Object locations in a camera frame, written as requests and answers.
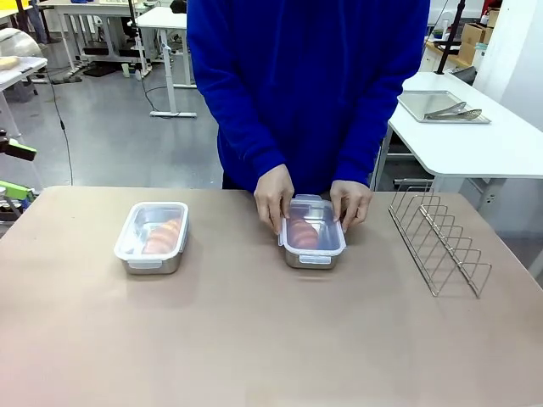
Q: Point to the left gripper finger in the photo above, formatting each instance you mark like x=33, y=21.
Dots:
x=17, y=191
x=17, y=150

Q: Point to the clear plastic clip lid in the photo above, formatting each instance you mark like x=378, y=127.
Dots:
x=316, y=258
x=144, y=263

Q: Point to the metal serving tongs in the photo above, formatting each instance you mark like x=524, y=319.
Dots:
x=449, y=112

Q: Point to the person right forearm blue sleeve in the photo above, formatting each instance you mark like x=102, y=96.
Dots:
x=250, y=140

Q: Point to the person left forearm blue sleeve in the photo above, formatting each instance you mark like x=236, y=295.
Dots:
x=373, y=135

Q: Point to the white table with bread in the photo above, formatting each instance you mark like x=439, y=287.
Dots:
x=25, y=68

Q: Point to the beige bread loaf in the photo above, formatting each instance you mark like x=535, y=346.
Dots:
x=8, y=63

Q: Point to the person right hand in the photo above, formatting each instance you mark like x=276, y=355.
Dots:
x=271, y=195

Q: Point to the person left hand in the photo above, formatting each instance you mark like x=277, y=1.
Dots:
x=354, y=203

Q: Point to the clear plastic dome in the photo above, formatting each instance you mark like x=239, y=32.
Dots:
x=17, y=42

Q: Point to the background person in jeans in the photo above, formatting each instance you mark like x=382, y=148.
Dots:
x=36, y=21

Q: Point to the white framed workbench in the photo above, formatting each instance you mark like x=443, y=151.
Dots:
x=85, y=8

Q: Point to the white standing desk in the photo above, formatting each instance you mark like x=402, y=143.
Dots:
x=165, y=19

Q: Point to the person in blue sweater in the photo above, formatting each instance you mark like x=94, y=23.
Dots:
x=305, y=85

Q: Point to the metal baking tray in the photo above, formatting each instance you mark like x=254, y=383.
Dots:
x=424, y=102

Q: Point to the wooden workbench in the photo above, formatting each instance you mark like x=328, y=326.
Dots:
x=432, y=48

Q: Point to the white plastic bottle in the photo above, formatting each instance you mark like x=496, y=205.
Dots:
x=445, y=27

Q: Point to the black tripod pole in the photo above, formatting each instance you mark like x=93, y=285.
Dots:
x=449, y=38

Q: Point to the white side table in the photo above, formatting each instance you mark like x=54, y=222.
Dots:
x=466, y=144

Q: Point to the cardboard box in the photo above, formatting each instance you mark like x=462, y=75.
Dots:
x=475, y=34
x=466, y=51

